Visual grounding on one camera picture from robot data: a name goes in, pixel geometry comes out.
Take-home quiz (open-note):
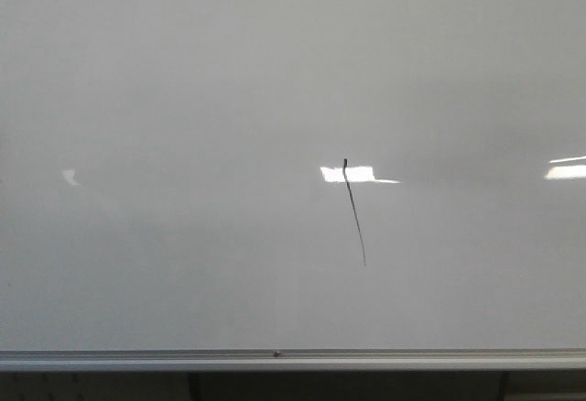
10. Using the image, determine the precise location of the white glossy whiteboard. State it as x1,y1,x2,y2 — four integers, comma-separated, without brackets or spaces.
1,0,585,351

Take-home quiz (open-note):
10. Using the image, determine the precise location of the aluminium whiteboard tray rail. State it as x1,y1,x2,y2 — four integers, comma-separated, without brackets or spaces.
1,348,585,373

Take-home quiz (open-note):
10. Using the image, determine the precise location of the black marker stroke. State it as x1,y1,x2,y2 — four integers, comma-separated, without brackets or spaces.
342,157,367,267

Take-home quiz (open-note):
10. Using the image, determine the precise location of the dark perforated panel below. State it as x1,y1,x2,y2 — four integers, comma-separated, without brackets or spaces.
1,370,585,400

